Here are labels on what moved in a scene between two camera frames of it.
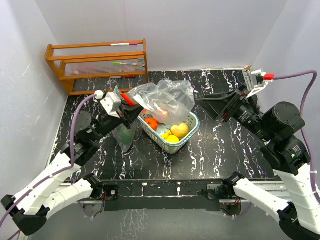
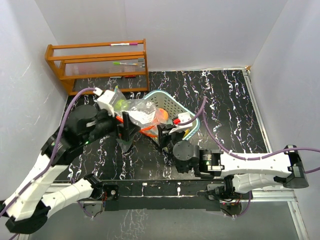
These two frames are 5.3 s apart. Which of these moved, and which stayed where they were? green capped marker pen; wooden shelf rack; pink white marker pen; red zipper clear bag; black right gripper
Moved: black right gripper; red zipper clear bag
Stayed: green capped marker pen; wooden shelf rack; pink white marker pen
